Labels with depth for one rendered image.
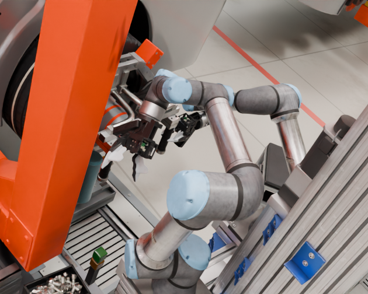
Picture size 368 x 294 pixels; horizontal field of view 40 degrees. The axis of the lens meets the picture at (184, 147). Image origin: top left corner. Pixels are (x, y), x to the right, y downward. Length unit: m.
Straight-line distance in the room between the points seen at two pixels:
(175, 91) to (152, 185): 1.80
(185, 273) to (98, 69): 0.66
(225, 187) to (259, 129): 2.88
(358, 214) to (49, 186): 0.91
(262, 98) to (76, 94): 0.81
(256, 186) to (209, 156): 2.34
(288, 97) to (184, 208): 0.98
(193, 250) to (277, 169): 1.71
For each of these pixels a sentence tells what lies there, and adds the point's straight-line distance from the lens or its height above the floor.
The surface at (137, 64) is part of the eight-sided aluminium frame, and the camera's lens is 2.08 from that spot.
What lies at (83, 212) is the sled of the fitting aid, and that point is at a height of 0.14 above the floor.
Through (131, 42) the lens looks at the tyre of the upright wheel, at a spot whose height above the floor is 1.15.
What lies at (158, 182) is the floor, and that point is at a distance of 3.21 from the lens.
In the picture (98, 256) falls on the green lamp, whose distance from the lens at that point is 1.94.
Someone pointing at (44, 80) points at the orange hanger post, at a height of 1.35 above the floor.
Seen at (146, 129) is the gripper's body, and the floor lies 1.27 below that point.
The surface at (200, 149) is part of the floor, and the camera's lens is 3.58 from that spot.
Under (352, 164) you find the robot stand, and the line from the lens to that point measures 1.29.
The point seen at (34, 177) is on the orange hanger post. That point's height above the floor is 0.99.
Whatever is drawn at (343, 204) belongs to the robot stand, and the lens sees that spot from 1.34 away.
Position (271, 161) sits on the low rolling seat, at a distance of 3.22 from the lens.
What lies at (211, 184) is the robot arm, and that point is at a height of 1.45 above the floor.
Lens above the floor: 2.22
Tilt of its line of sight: 39 degrees down
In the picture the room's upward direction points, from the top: 25 degrees clockwise
